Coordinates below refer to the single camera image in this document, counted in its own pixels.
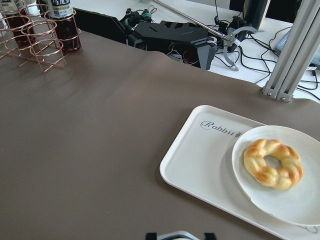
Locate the black plastic bracket parts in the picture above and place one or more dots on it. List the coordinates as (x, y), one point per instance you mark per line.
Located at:
(183, 42)

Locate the copper wire bottle rack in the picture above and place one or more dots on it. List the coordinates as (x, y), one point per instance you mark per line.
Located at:
(46, 50)

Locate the white serving tray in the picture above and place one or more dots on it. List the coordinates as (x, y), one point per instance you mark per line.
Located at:
(199, 162)

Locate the reacher grabber tool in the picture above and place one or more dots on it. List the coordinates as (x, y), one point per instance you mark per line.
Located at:
(228, 40)

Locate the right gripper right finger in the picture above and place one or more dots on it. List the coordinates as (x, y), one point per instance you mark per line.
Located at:
(209, 236)

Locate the dark tea bottle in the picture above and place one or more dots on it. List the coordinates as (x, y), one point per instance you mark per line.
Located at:
(177, 235)

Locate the aluminium frame post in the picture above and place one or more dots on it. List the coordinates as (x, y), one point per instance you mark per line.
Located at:
(299, 49)

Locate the tea bottle in rack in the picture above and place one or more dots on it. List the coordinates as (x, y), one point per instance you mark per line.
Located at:
(62, 12)
(15, 14)

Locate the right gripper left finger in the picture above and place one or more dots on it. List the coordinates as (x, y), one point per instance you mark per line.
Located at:
(151, 236)

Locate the white round plate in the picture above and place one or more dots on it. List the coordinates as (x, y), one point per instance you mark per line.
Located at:
(298, 205)

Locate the braided ring bread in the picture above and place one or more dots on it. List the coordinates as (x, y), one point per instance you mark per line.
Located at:
(287, 176)

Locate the black thermos bottle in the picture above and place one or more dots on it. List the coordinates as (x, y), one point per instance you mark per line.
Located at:
(255, 12)

